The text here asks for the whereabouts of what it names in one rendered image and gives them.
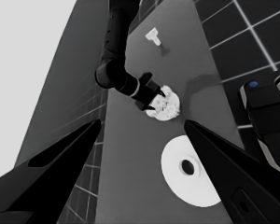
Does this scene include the large thick white disc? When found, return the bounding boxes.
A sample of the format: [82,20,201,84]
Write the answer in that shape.
[161,134,222,209]

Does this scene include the white round pinned carrier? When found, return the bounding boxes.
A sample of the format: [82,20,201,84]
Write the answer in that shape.
[145,85,181,122]

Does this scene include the small white T-shaped piece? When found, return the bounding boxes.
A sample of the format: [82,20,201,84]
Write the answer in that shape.
[145,27,162,47]

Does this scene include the dark robot body block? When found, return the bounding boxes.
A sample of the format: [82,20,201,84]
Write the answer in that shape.
[238,66,280,175]

